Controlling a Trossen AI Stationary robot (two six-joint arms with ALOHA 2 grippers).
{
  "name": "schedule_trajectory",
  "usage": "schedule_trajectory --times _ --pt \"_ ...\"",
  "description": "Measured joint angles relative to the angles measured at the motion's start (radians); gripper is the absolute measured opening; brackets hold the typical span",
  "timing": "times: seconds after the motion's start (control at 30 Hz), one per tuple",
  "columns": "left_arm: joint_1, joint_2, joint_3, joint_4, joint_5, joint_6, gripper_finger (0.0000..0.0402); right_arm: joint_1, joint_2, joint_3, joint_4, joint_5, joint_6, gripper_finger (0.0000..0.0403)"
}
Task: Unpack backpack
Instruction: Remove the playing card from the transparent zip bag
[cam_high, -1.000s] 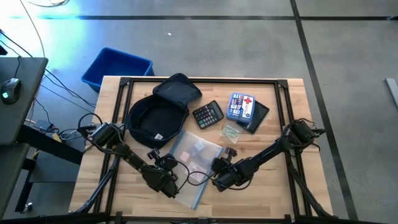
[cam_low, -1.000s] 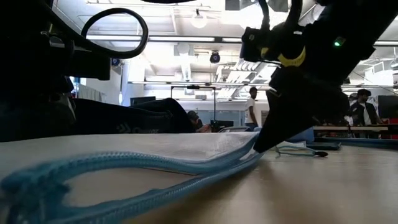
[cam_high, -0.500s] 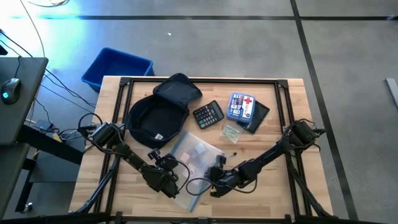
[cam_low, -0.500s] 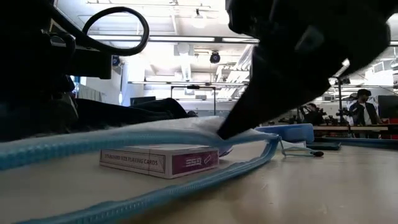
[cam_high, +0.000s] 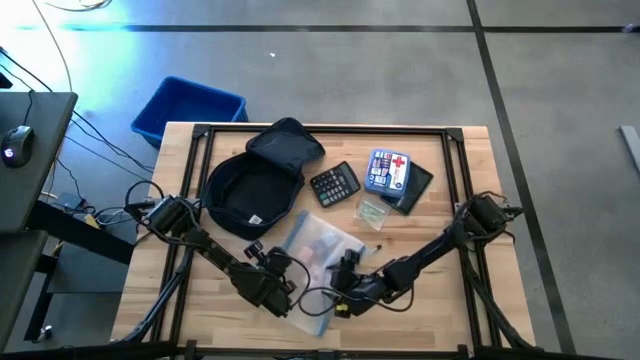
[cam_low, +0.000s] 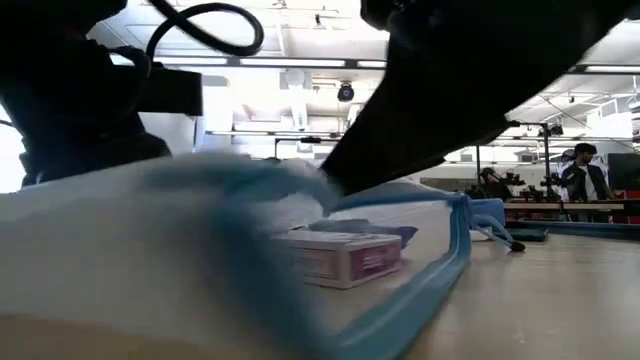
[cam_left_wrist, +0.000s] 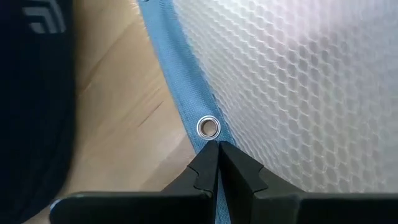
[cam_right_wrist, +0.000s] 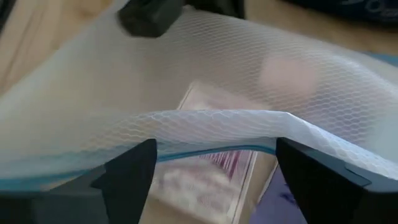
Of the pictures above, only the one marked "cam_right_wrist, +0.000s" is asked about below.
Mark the playing cards box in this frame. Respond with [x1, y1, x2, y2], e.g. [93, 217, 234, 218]
[148, 80, 271, 224]

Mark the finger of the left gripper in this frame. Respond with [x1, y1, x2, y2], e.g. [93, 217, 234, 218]
[117, 0, 185, 39]
[186, 0, 246, 19]

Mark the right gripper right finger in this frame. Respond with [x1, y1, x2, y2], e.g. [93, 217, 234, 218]
[275, 136, 398, 224]

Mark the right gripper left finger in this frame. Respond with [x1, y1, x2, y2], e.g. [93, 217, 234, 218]
[0, 138, 158, 224]

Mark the clear mesh zip pouch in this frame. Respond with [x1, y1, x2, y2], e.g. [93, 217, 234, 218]
[0, 0, 398, 194]

